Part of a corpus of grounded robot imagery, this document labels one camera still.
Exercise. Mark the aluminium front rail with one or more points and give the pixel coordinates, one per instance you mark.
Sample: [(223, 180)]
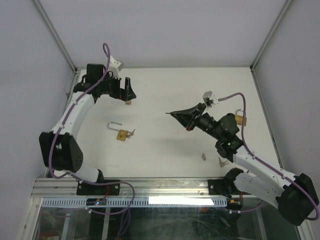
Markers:
[(142, 186)]

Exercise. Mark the slotted grey cable duct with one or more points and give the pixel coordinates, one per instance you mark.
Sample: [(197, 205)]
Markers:
[(138, 202)]

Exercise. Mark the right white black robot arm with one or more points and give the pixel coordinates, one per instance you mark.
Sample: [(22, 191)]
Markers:
[(294, 196)]

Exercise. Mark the small brass padlock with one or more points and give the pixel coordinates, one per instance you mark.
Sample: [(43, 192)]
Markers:
[(128, 102)]

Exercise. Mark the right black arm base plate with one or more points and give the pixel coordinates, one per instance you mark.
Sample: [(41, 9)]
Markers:
[(222, 187)]

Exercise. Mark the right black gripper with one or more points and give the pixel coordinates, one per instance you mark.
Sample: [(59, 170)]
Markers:
[(187, 117)]

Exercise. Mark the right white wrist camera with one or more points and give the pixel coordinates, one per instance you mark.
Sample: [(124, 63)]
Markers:
[(209, 100)]

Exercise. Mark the large brass padlock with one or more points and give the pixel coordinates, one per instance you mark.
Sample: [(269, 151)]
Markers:
[(121, 134), (240, 117)]

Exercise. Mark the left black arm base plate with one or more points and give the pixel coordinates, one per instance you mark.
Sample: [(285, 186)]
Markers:
[(111, 189)]

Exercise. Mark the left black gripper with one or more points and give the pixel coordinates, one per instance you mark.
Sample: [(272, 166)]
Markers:
[(125, 94)]

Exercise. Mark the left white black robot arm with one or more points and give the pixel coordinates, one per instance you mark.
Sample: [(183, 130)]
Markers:
[(59, 147)]

